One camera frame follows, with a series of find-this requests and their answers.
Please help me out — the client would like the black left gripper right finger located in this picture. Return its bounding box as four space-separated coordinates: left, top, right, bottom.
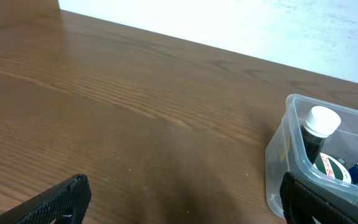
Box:
280 172 357 224

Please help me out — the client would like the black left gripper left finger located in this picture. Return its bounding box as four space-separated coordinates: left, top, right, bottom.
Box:
0 174 91 224

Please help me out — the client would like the green Zam-Buk box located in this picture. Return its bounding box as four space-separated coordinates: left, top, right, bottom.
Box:
313 152 352 184

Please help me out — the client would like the dark bottle white cap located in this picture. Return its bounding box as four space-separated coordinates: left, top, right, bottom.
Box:
300 106 341 164

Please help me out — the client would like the clear plastic container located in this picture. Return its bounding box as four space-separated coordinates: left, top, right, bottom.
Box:
265 93 358 224

